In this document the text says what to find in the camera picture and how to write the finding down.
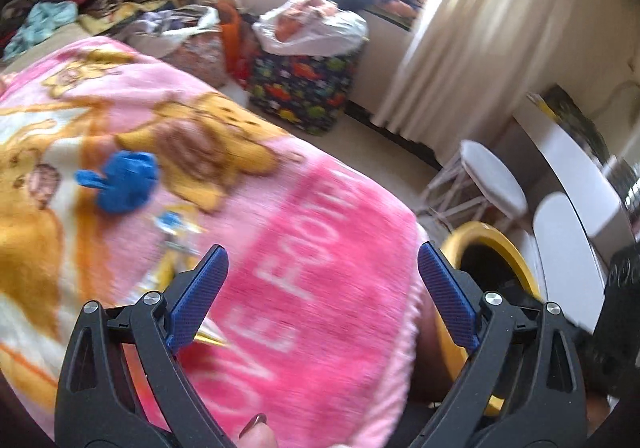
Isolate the blue crumpled wrapper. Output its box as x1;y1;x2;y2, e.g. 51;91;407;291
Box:
75;150;161;217

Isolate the dark bag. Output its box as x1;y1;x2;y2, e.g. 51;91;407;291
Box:
542;85;608;163

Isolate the orange bag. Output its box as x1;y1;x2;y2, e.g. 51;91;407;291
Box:
216;0;253;86

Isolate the lilac cloth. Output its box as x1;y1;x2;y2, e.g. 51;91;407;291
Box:
120;5;221;53

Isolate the blue and white wrapper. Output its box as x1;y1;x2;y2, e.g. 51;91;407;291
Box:
152;210;201;249

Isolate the dinosaur print laundry basket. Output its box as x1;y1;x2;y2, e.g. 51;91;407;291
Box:
247;50;358;136

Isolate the yellow rimmed trash bin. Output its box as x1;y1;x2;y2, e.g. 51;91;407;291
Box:
434;222;544;419

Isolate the person's left hand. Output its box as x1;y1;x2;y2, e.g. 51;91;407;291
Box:
239;412;278;448

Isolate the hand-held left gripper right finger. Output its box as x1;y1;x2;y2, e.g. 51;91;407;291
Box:
410;240;588;448

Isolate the light blue cloth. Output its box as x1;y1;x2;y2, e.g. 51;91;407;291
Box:
2;0;80;62

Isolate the yellow wrapper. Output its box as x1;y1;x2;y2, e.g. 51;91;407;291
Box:
131;250;227;348

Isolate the white round stool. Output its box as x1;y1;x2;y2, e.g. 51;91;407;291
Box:
417;139;528;233

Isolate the white desk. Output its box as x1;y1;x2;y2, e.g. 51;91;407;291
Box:
510;90;640;249

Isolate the white bag of clothes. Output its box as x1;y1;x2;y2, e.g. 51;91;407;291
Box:
252;0;370;57

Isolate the white chair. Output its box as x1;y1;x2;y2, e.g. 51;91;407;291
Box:
532;192;608;333

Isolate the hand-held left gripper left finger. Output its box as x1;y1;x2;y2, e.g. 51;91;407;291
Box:
56;244;251;448

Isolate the pink printed blanket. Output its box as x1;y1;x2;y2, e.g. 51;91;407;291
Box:
0;35;426;448

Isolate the floral fabric bag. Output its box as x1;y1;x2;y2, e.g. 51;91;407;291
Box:
170;30;226;88

